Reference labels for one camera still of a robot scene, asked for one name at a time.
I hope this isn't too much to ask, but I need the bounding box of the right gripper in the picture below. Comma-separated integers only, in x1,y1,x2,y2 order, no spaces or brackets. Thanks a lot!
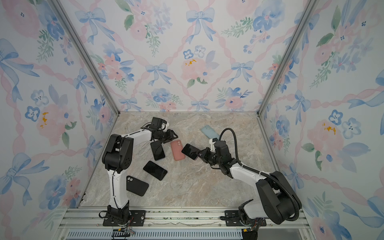
195,148,223,167

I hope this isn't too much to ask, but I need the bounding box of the purple-edged black phone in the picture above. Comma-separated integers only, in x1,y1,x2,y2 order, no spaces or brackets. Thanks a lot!
182,144,201,160

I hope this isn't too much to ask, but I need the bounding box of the pink phone case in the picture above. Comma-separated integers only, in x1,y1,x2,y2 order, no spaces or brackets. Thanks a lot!
171,140,186,161

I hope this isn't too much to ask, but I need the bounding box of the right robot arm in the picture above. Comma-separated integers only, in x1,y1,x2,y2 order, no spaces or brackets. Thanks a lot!
191,141,302,225

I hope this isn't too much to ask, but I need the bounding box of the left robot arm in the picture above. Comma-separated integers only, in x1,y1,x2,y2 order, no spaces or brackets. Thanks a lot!
102,128,179,224

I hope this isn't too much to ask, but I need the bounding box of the blue-edged black phone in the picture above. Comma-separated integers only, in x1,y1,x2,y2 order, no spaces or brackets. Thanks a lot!
150,141,166,161

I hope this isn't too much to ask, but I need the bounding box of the mint green phone case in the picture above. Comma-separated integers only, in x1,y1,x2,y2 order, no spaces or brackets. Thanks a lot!
201,125,220,139

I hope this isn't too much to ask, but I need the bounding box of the white-edged black phone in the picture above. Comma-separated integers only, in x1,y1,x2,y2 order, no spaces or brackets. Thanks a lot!
143,161,168,181

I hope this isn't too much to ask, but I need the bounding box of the black phone case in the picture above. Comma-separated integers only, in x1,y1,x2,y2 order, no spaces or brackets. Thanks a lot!
126,176,149,197

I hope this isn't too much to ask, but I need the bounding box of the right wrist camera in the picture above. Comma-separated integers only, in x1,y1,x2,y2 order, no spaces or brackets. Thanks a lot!
209,138,224,153

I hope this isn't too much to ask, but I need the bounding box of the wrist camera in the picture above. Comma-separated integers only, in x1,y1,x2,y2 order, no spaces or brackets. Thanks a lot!
209,138,224,153
150,117,170,132

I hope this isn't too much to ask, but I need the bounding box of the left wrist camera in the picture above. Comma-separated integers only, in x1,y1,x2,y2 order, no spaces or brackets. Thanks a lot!
150,117,170,132

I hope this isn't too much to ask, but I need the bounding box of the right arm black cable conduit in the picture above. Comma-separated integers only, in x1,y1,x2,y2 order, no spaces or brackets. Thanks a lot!
218,127,302,222

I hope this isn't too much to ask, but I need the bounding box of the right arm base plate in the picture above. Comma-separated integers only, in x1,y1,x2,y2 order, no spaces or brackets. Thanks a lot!
220,210,267,228

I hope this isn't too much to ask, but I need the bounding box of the aluminium front rail frame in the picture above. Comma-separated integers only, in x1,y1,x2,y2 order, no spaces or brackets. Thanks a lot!
53,207,315,240

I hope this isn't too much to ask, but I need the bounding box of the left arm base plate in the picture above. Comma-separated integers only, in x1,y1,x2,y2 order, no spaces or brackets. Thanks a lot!
103,210,147,227

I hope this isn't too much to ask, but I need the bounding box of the left corner aluminium post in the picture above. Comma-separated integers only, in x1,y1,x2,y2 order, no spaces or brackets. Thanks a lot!
48,0,120,116

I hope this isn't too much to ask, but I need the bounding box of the corner aluminium post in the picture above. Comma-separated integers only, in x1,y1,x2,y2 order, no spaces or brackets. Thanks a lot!
257,0,318,118
48,0,120,116

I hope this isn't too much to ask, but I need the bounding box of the right corner aluminium post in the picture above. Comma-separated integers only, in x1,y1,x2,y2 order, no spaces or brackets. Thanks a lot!
257,0,318,118

